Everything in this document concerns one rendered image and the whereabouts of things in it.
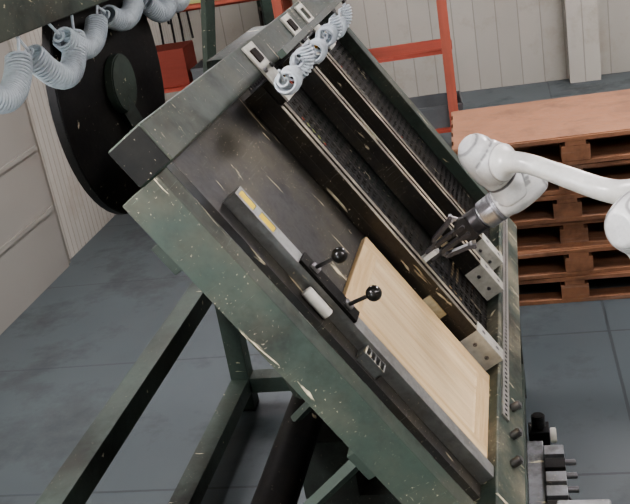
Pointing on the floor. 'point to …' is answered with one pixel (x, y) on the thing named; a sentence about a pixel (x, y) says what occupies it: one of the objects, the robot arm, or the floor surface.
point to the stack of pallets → (585, 261)
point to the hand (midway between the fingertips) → (428, 255)
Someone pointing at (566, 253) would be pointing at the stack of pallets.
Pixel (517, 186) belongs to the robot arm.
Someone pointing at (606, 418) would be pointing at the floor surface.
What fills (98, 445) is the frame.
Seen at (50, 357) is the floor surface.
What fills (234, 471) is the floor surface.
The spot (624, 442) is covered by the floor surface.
